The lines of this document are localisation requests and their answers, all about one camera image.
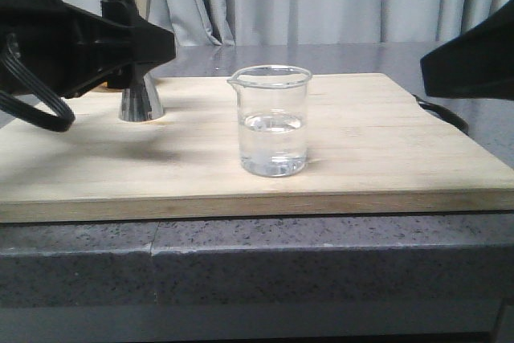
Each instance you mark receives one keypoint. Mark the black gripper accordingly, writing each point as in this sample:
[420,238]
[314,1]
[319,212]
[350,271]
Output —
[73,51]
[477,64]

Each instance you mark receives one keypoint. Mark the steel hourglass jigger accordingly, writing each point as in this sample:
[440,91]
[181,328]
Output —
[141,103]

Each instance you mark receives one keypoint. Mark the clear glass beaker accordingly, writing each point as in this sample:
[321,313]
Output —
[272,118]

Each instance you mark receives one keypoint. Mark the light wooden cutting board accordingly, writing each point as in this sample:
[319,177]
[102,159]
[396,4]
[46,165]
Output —
[371,149]

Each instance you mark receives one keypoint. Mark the black cutting board handle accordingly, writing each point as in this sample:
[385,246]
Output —
[443,113]

